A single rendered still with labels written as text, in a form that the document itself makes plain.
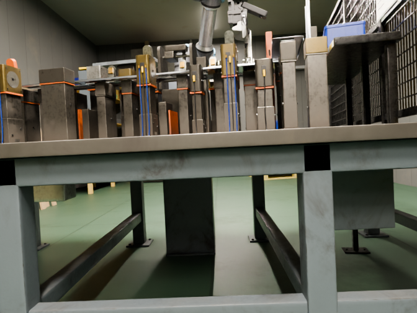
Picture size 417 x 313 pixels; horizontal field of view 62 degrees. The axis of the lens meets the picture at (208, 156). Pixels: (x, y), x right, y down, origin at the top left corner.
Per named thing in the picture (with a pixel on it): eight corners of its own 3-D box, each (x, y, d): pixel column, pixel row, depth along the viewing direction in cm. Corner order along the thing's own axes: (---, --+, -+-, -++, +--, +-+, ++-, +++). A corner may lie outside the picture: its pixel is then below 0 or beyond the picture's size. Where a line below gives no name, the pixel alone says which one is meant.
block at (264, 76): (256, 135, 126) (253, 58, 126) (257, 136, 138) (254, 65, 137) (277, 134, 125) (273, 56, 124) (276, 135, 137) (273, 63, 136)
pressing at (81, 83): (-6, 88, 161) (-6, 84, 161) (27, 95, 183) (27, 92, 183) (296, 61, 137) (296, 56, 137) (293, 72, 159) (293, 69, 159)
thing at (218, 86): (216, 138, 153) (213, 73, 153) (218, 138, 158) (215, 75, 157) (227, 138, 152) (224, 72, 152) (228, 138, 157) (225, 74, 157)
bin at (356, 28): (325, 56, 149) (324, 25, 148) (322, 70, 178) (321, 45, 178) (367, 51, 144) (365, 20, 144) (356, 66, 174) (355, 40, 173)
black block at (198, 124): (189, 139, 134) (185, 63, 133) (195, 140, 144) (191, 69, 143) (203, 138, 133) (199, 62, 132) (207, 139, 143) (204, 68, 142)
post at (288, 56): (283, 131, 111) (279, 41, 110) (283, 132, 116) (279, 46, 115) (299, 131, 110) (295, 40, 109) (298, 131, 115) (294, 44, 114)
